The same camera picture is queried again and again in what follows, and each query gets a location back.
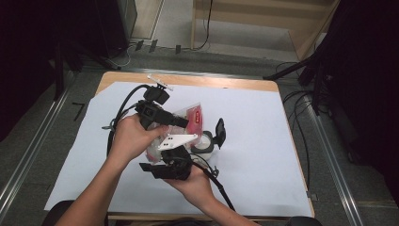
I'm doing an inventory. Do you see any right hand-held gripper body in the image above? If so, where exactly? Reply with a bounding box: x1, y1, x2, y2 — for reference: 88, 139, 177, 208
156, 133, 200, 182

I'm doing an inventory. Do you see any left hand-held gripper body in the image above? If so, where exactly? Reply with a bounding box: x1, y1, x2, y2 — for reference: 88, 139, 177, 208
135, 74, 174, 131

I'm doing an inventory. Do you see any person's right hand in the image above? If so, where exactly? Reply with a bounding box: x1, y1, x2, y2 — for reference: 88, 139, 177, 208
163, 165, 218, 210

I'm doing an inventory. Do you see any person's left hand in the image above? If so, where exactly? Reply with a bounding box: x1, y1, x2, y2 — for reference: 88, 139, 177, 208
105, 112, 170, 172

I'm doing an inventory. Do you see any white paper sheet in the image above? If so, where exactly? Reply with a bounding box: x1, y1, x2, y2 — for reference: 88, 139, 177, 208
43, 80, 314, 218

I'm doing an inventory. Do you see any black cabinet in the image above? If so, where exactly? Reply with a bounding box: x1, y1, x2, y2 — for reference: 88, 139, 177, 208
93, 0, 139, 60

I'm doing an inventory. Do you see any black stand leg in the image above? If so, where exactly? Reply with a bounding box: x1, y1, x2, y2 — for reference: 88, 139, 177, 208
263, 51, 319, 82

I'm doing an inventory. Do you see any dark curtain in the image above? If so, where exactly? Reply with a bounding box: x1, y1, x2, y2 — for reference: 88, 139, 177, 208
0, 0, 98, 139
313, 0, 399, 205

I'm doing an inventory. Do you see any metal floor rail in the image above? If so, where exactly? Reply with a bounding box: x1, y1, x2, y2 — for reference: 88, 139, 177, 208
120, 66, 266, 80
305, 100, 366, 226
0, 70, 74, 218

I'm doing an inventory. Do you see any hanging black cable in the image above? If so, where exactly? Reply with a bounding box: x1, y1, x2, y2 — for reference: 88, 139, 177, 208
189, 0, 215, 52

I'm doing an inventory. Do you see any wooden frame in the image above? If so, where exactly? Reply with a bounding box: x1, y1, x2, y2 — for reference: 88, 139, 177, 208
190, 0, 342, 62

